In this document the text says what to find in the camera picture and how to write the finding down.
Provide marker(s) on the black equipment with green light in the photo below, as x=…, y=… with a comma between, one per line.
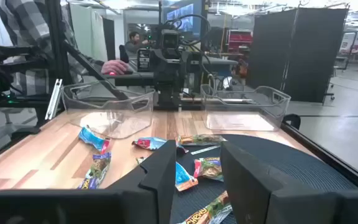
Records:
x=11, y=65

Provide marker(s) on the wall screen showing blue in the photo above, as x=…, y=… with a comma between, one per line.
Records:
x=182, y=18

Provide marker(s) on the white divider panels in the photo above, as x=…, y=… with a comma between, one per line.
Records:
x=85, y=31

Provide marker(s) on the purple granola bar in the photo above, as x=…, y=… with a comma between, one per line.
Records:
x=98, y=169

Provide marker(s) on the person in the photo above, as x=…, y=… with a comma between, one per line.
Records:
x=26, y=25
x=134, y=43

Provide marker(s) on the silver aluminium extrusion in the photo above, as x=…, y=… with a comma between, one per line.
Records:
x=54, y=99

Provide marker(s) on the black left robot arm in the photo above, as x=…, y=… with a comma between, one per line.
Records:
x=194, y=60

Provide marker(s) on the person's hand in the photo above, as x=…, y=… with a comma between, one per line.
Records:
x=115, y=66

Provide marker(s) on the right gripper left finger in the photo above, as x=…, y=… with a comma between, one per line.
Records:
x=160, y=174

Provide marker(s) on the black office chair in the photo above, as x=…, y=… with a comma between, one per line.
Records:
x=123, y=54

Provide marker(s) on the black metal stand frame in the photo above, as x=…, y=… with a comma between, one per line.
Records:
x=56, y=37

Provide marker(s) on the round dark blue mat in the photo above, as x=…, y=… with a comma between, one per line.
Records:
x=306, y=161

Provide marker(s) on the red tool cabinet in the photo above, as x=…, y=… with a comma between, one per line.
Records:
x=240, y=39

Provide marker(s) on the clear plastic bin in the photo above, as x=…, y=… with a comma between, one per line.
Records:
x=110, y=124
x=244, y=121

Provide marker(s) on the red and green granola bar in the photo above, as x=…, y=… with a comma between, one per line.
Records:
x=208, y=168

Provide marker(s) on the black room divider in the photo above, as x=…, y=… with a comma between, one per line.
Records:
x=306, y=53
x=109, y=37

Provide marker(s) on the grey desk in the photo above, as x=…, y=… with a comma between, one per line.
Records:
x=129, y=79

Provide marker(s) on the white paper strip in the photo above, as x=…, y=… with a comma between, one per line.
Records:
x=205, y=150

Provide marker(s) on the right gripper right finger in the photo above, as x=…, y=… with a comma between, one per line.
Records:
x=250, y=186

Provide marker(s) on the black computer mouse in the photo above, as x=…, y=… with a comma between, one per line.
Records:
x=126, y=73

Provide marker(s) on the green and orange granola bar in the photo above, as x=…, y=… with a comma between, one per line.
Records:
x=200, y=140
x=204, y=214

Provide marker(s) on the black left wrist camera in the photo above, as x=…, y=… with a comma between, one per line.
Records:
x=170, y=40

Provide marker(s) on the black aluminium table frame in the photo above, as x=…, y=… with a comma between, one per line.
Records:
x=337, y=161

